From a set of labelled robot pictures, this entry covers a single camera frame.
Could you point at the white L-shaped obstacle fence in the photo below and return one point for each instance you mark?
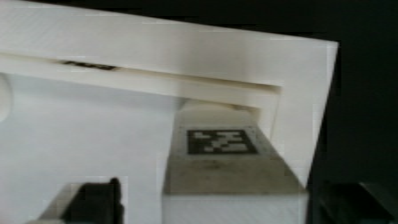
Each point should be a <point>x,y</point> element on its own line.
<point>180,59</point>

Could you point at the white table leg with tag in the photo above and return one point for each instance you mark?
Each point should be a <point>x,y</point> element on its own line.
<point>230,185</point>

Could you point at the white square tabletop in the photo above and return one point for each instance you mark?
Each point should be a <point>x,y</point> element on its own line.
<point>86,125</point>

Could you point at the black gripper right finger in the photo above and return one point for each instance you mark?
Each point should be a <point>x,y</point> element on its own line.
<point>350,203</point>

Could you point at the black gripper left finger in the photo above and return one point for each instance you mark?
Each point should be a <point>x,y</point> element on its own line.
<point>95,207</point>

